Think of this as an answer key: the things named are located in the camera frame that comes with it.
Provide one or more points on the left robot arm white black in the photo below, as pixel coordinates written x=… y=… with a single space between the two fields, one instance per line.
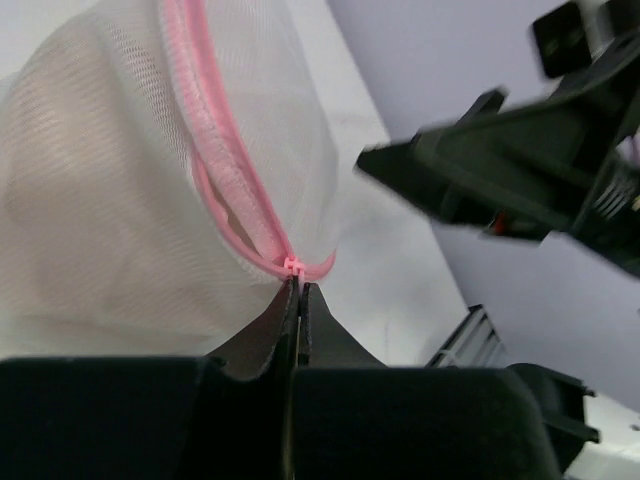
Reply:
x=593 y=437

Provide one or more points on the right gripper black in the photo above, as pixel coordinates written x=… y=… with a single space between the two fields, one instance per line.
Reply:
x=566 y=164

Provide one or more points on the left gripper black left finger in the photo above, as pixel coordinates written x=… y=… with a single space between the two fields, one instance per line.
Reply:
x=218 y=416

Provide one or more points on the aluminium front rail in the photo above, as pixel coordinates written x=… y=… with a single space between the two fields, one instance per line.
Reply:
x=474 y=343

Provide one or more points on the white mesh laundry bag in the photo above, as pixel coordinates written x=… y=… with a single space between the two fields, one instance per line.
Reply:
x=261 y=156

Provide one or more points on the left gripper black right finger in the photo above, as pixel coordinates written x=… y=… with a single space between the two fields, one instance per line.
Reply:
x=416 y=423

